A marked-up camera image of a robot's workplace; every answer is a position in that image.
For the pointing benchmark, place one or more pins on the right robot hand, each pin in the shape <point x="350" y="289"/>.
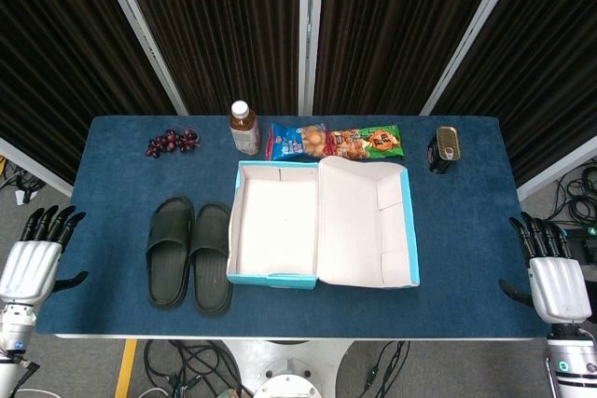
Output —
<point x="562" y="286"/>

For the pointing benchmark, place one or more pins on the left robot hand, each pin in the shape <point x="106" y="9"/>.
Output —
<point x="30" y="267"/>

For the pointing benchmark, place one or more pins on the black rubber slipper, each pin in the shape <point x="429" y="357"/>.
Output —
<point x="212" y="286"/>
<point x="168" y="286"/>

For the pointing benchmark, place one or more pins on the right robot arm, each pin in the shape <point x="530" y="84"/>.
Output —
<point x="571" y="360"/>

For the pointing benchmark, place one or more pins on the white cardboard box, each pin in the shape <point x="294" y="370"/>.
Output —
<point x="280" y="230"/>

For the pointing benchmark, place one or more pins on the blue felt covered table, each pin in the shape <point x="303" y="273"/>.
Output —
<point x="116" y="183"/>

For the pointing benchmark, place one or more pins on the yellow floor tape strip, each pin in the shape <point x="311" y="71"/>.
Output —
<point x="126" y="370"/>

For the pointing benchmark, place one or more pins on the dark tin can gold lid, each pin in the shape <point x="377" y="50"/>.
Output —
<point x="448" y="141"/>

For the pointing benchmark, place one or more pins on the dark red grape bunch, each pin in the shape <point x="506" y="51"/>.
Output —
<point x="170" y="139"/>

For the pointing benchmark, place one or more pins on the green orange snack bag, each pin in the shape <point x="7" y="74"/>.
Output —
<point x="373" y="141"/>

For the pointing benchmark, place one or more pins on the tea bottle with white cap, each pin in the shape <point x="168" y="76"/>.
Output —
<point x="245" y="134"/>

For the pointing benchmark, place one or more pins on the blue cookie snack bag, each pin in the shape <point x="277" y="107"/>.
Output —
<point x="289" y="141"/>

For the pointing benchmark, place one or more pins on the black partition panel white frame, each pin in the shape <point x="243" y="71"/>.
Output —
<point x="396" y="20"/>
<point x="550" y="44"/>
<point x="219" y="20"/>
<point x="56" y="44"/>

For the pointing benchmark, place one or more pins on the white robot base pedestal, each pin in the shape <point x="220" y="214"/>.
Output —
<point x="289" y="356"/>

